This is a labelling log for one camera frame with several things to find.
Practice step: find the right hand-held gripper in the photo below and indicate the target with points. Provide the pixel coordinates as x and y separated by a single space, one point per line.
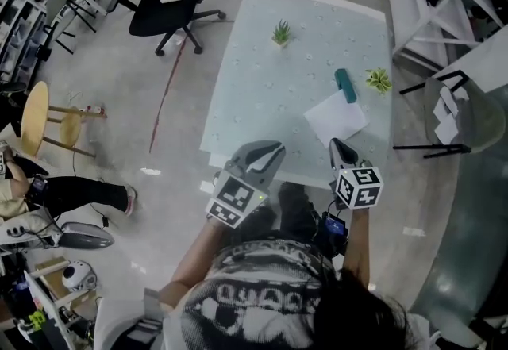
361 187

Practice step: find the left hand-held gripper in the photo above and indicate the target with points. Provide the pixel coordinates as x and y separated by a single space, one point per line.
234 197

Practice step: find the white paper sheet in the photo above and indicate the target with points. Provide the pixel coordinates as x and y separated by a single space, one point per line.
337 118

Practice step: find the teal stapler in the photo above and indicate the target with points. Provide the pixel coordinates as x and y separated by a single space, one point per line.
345 85

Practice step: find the person's right forearm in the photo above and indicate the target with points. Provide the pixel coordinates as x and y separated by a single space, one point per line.
356 249

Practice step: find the person's left forearm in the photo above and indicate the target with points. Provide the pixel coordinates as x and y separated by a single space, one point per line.
190 261

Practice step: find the white table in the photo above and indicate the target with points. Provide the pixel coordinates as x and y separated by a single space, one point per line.
309 178

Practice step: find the person's black trousers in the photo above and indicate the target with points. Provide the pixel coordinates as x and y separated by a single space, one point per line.
293 209

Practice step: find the pale blue dotted tablecloth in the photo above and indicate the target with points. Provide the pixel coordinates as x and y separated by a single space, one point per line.
270 94

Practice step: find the black device with blue screen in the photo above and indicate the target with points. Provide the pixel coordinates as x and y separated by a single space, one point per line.
334 224

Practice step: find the yellow-green leafy potted plant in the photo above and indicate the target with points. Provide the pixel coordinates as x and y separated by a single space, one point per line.
379 80

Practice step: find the white papers on chair seat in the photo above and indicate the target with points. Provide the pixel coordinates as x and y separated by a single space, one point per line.
446 118

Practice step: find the spiky green potted plant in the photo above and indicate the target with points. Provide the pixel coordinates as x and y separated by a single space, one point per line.
282 34

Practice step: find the person's black white patterned shirt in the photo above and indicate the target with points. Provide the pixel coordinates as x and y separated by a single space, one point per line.
258 301

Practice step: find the grey-green shell chair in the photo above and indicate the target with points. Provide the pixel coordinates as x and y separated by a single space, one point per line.
480 122

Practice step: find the white shelf rack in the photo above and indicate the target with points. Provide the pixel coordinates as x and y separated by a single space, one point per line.
420 7

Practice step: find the white red power strip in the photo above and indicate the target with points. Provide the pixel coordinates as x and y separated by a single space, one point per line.
94 110

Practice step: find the black mesh office chair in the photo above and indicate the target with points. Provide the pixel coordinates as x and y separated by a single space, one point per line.
162 11

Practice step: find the grey oval chair base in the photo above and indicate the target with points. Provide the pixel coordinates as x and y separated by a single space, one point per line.
87 236

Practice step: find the white round helmet device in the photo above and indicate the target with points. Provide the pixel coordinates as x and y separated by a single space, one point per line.
77 276

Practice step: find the round wooden stool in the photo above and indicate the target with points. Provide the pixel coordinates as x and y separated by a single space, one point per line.
33 118

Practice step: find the grey chair with black legs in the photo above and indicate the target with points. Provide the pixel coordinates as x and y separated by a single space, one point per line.
59 15

